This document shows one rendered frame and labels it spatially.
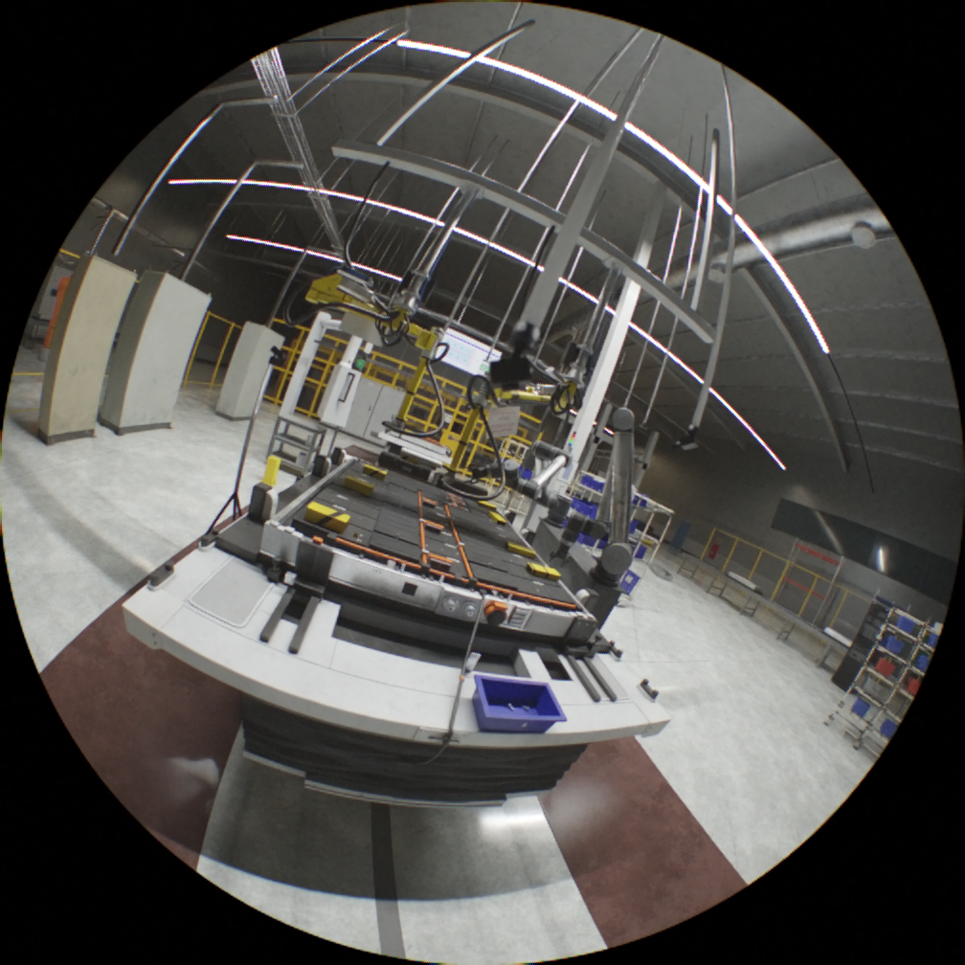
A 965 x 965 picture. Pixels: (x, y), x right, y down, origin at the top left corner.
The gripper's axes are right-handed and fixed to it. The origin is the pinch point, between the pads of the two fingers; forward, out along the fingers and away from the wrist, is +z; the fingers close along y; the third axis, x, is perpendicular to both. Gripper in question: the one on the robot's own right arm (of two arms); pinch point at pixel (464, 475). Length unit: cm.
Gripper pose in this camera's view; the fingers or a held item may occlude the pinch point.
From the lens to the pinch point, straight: 234.2
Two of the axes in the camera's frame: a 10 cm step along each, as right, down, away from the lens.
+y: 1.3, 9.9, 1.0
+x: 0.5, -1.1, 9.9
